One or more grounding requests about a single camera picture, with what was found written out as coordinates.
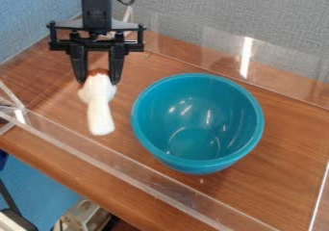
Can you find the clear acrylic corner bracket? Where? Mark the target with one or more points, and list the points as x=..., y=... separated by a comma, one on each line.
x=128, y=15
x=11, y=109

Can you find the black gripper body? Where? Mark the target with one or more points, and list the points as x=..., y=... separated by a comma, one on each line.
x=96, y=31

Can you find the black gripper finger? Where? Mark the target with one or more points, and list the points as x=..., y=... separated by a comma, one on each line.
x=79, y=62
x=116, y=60

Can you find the white plush mushroom brown cap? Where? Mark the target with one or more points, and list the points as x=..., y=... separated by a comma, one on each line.
x=96, y=93

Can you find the clear acrylic corner bracket left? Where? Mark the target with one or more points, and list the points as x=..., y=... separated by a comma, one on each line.
x=11, y=109

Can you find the black stand leg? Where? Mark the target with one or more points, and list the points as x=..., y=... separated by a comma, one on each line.
x=12, y=221

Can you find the white device under table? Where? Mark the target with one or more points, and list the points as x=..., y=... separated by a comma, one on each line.
x=84, y=217

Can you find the clear acrylic corner bracket back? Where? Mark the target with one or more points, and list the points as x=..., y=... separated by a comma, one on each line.
x=128, y=15

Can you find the clear acrylic barrier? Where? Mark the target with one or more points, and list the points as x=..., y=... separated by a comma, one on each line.
x=291, y=72
x=218, y=215

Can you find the clear acrylic front barrier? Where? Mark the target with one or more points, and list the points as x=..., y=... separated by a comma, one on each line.
x=218, y=215

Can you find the clear acrylic back barrier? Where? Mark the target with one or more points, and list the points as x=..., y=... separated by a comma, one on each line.
x=291, y=72

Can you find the blue plastic bowl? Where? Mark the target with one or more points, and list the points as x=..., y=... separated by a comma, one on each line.
x=198, y=122

